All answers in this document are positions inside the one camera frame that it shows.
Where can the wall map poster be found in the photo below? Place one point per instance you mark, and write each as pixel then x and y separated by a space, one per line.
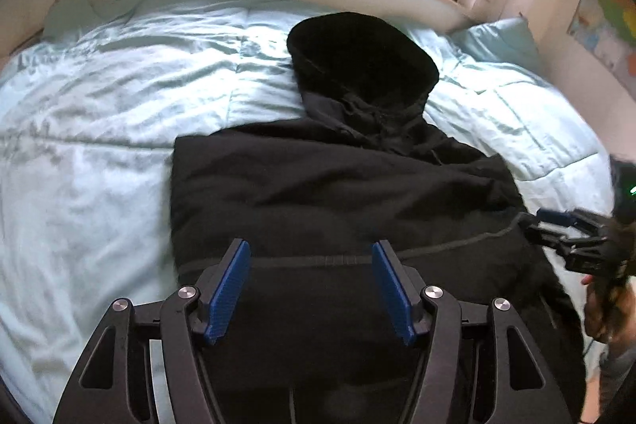
pixel 606 16

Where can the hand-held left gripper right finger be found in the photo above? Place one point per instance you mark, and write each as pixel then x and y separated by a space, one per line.
pixel 393 290

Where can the person's right forearm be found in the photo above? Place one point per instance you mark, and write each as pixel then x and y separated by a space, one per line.
pixel 618 379

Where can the light blue quilted comforter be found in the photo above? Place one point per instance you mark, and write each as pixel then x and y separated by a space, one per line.
pixel 124 131

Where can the person's right hand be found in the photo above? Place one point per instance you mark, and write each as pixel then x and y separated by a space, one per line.
pixel 598 312

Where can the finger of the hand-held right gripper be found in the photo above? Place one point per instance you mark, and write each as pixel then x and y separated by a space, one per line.
pixel 539 233
pixel 554 216

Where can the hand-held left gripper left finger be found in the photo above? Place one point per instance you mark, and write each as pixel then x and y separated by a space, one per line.
pixel 229 285

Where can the black hooded jacket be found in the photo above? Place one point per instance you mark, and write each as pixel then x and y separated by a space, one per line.
pixel 323 180

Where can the light blue pillow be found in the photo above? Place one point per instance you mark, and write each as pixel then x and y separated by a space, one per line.
pixel 497 41

